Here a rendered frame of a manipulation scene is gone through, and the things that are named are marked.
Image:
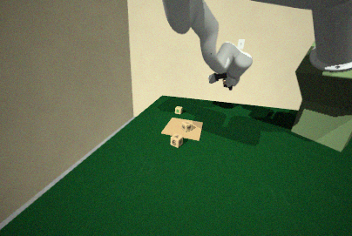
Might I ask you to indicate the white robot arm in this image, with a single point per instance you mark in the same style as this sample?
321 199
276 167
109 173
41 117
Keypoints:
332 20

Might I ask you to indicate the beige flat mat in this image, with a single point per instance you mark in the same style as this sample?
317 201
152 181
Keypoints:
174 126

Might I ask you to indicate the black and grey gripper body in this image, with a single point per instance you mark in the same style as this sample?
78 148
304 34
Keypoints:
230 81

